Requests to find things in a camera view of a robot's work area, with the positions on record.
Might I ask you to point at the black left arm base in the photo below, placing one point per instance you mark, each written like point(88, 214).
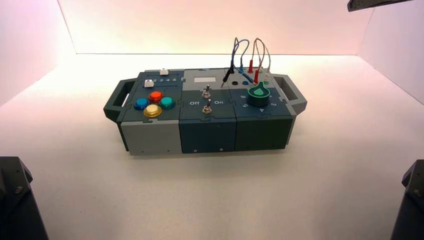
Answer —
point(16, 205)

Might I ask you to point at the white slider cap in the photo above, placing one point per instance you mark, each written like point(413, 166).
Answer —
point(163, 72)
point(149, 83)

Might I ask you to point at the green rotary knob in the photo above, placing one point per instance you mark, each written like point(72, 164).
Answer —
point(259, 96)

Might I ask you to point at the white display window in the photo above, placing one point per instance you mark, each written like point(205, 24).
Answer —
point(204, 80)

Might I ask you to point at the white banana plug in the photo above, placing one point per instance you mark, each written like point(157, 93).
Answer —
point(266, 78)
point(260, 69)

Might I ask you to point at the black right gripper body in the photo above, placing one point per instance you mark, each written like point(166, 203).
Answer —
point(367, 4)

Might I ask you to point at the red round push button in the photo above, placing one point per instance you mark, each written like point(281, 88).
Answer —
point(156, 96)

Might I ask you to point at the teal round push button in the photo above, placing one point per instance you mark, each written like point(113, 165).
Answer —
point(167, 102)

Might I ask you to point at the metal toggle switch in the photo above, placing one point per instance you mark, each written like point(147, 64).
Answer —
point(206, 92)
point(207, 107)

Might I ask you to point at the red banana plug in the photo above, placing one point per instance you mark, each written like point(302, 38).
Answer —
point(250, 67)
point(256, 76)

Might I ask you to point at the blue round push button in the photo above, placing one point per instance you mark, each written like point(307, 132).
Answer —
point(141, 103)

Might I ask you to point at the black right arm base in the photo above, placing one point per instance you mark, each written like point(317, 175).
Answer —
point(412, 205)

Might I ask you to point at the blue banana plug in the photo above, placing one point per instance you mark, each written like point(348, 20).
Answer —
point(241, 66)

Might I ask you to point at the black banana plug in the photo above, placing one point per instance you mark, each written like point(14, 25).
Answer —
point(228, 74)

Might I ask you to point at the yellow round push button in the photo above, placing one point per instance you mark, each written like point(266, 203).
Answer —
point(152, 110)

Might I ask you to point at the dark modular control box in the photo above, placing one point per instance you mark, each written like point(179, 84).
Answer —
point(205, 132)

